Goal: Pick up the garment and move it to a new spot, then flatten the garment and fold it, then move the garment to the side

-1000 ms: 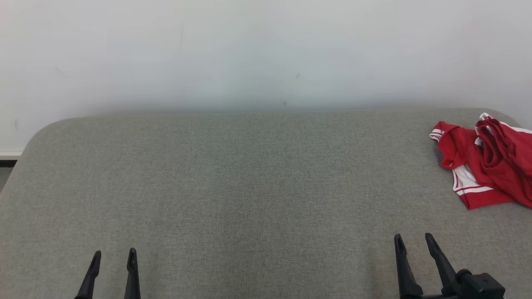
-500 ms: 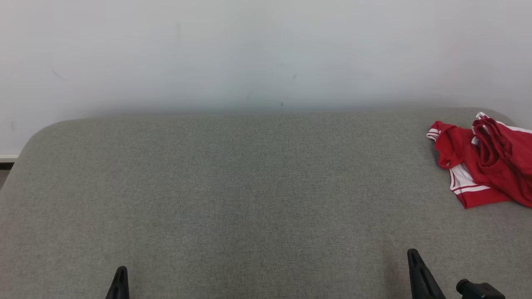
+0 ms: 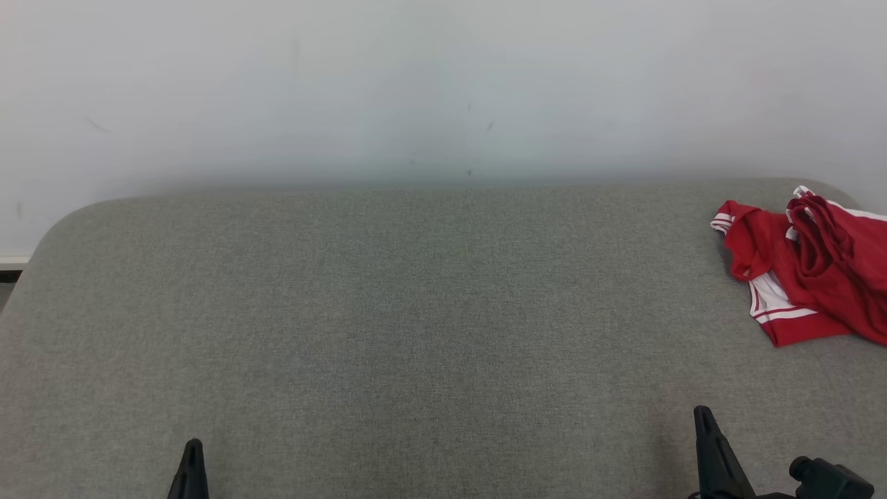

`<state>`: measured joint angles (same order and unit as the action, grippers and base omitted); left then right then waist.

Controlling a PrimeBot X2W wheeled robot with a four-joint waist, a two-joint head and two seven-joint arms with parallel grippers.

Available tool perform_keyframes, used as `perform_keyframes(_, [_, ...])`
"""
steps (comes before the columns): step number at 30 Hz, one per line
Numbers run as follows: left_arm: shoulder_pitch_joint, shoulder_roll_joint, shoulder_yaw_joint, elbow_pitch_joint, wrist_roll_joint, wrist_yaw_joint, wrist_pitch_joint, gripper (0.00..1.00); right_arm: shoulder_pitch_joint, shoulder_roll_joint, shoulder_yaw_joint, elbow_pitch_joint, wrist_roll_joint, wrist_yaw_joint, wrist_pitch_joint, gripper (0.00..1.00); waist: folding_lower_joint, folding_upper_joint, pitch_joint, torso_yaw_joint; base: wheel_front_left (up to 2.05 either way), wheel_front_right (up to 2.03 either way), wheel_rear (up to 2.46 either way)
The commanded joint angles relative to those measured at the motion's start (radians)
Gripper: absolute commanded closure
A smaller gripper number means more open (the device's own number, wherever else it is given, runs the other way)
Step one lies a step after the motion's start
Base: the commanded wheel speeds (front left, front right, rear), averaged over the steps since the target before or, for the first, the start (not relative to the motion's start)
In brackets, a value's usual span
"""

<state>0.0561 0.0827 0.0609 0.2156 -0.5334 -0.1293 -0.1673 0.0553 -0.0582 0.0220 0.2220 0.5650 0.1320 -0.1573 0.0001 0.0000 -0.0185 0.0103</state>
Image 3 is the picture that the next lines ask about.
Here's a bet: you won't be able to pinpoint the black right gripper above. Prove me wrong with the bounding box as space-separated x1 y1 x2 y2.
693 405 876 499

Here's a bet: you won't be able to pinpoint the red and white shorts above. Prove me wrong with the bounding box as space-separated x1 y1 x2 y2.
784 185 887 346

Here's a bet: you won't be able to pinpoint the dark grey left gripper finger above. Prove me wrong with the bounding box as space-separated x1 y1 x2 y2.
166 438 210 499

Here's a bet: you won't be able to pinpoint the red basketball jersey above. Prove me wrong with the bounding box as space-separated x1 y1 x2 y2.
710 200 863 348

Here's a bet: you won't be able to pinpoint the dark wall baseboard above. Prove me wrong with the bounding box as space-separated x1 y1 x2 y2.
0 254 33 283

